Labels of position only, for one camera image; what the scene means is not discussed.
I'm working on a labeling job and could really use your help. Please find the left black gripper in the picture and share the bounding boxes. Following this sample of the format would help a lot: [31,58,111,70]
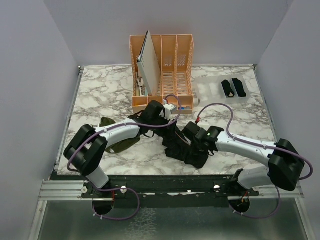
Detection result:
[150,112,177,141]

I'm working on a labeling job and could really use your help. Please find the black patterned boxer underwear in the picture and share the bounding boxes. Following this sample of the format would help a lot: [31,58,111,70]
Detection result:
[139,123,209,169]

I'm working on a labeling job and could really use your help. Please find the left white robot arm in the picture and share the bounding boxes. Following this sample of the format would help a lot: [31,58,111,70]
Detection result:
[63,100,177,198]

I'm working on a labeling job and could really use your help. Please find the olive green underwear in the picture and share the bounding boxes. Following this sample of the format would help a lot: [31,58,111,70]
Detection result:
[99,117,141,154]

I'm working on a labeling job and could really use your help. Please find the stationery items in organizer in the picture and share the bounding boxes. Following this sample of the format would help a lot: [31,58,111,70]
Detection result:
[136,77,148,97]

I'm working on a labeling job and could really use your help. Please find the clear plastic compartment tray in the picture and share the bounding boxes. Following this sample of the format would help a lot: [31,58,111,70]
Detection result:
[192,74,252,107]

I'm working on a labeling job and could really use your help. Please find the white grey binder folder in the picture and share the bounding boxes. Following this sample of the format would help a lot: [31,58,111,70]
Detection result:
[136,30,161,96]

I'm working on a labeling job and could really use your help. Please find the black rolled sock left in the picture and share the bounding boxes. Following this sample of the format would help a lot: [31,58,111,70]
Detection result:
[221,79,235,98]

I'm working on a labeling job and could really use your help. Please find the black rolled sock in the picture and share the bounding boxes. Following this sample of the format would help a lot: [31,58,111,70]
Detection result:
[221,79,235,98]
[232,78,247,98]

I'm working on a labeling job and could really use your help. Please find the black rolled sock right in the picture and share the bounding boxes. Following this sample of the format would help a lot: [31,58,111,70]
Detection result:
[232,78,247,98]

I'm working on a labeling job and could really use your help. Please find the peach plastic file organizer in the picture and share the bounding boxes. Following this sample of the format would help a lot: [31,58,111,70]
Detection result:
[129,34,194,114]

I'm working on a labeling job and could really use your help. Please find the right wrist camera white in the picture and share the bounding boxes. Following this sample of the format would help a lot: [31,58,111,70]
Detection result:
[197,119,210,128]

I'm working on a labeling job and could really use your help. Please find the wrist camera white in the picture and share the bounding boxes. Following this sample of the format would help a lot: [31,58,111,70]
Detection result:
[197,119,210,128]
[160,103,177,121]

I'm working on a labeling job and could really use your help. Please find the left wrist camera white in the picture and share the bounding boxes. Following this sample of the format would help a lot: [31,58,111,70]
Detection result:
[160,103,177,121]

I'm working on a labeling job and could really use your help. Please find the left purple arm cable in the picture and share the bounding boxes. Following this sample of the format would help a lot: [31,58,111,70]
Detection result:
[66,94,182,221]

